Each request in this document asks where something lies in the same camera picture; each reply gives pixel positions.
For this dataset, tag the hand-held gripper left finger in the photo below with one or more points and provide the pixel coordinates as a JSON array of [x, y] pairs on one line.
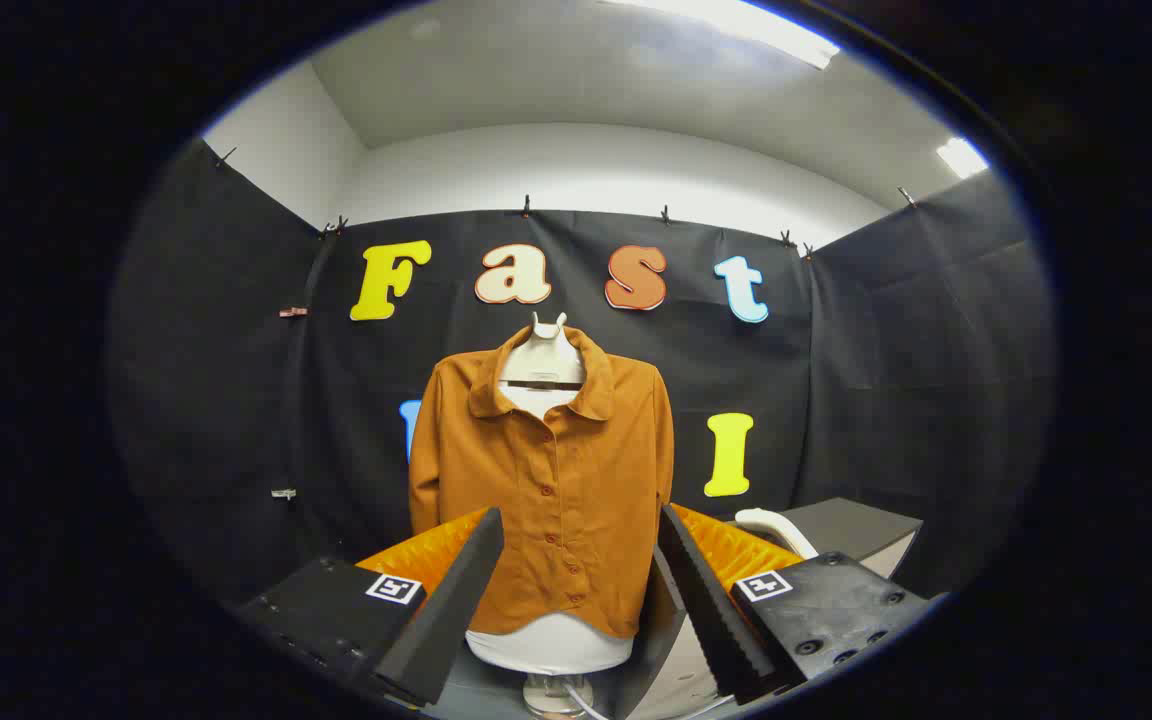
[[451, 610]]

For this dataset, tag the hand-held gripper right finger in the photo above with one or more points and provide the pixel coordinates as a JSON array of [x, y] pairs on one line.
[[716, 610]]

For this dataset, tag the white garment steamer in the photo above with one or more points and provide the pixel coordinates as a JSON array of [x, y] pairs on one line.
[[776, 525]]

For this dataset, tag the orange-brown button shirt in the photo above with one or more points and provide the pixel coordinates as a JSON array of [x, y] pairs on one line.
[[576, 480]]

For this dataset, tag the chrome mannequin stand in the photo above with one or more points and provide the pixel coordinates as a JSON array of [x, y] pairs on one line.
[[548, 695]]

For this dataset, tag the white mannequin torso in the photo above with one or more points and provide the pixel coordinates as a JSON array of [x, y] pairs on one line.
[[543, 355]]

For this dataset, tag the black backdrop cloth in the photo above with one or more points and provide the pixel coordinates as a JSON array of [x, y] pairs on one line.
[[836, 350]]

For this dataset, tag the row of black backdrop clips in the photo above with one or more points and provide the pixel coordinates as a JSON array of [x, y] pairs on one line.
[[526, 208]]

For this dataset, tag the small ceiling light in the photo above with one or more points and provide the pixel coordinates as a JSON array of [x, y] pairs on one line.
[[962, 157]]

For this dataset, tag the long ceiling light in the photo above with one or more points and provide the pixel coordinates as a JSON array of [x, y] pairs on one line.
[[766, 30]]

